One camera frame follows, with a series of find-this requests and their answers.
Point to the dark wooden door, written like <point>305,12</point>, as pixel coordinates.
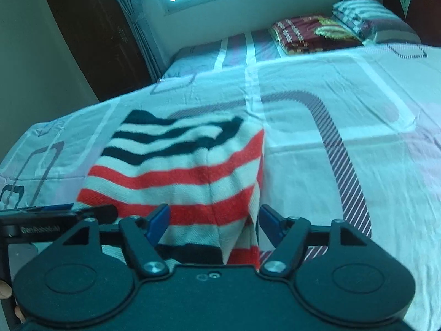
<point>100,39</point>

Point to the blue left curtain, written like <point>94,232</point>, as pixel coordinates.
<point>137,20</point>

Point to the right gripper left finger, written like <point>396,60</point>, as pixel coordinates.
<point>140,237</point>

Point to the patterned white bed sheet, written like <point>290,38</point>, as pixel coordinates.
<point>352,144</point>

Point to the striped pillow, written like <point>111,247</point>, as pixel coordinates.
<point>372,23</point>

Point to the red folded blanket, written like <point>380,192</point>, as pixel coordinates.
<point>311,34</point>

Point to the striped knit sweater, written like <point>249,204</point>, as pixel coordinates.
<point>207,169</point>

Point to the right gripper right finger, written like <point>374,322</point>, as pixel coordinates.
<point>288,237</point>

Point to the red heart headboard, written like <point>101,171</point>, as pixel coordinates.
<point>423,16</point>

